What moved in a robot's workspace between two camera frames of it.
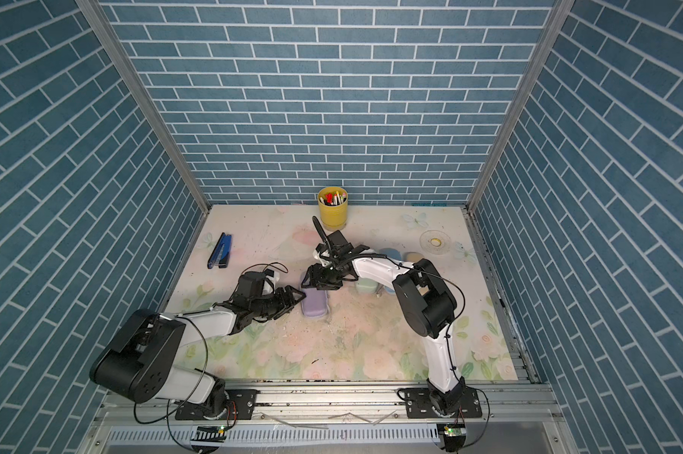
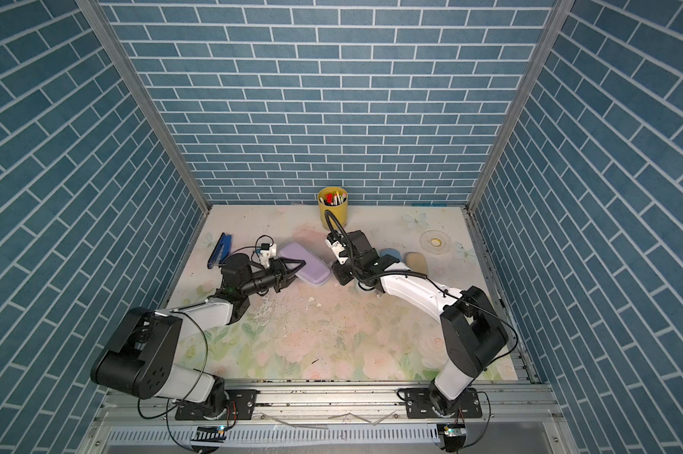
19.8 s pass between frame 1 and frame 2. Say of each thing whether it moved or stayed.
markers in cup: stayed
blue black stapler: stayed
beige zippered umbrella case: stayed
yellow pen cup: stayed
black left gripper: moved
